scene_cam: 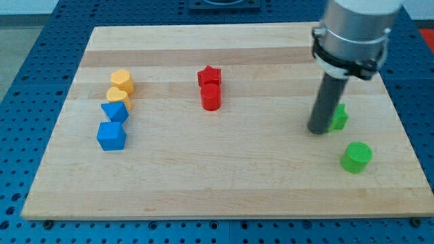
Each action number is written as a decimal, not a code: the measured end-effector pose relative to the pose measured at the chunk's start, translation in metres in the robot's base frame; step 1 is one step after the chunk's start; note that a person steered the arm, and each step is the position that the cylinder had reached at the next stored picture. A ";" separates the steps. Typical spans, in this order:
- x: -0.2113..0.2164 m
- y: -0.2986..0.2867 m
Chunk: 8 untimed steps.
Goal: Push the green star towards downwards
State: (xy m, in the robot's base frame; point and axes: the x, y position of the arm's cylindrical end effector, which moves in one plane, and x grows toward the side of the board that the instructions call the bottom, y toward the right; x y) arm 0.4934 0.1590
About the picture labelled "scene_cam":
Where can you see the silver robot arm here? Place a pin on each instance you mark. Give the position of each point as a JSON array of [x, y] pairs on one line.
[[350, 41]]

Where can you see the red cylinder block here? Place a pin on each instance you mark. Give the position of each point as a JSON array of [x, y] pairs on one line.
[[211, 97]]

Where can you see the yellow heart block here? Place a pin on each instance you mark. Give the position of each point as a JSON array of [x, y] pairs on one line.
[[114, 94]]

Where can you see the blue cube block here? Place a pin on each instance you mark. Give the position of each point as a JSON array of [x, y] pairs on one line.
[[111, 136]]

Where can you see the green cylinder block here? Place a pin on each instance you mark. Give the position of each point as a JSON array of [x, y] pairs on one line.
[[356, 157]]

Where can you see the red star block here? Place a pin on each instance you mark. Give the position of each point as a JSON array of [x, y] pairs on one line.
[[209, 75]]

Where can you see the yellow hexagon block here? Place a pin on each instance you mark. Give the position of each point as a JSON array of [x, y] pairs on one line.
[[123, 80]]

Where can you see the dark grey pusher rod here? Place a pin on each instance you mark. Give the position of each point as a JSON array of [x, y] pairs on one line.
[[326, 102]]

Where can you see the green star block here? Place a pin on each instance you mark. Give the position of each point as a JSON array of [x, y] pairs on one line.
[[339, 118]]

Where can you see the wooden board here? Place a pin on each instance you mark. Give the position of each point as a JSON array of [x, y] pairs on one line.
[[252, 158]]

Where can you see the blue triangle block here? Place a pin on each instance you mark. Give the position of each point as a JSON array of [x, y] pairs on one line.
[[115, 111]]

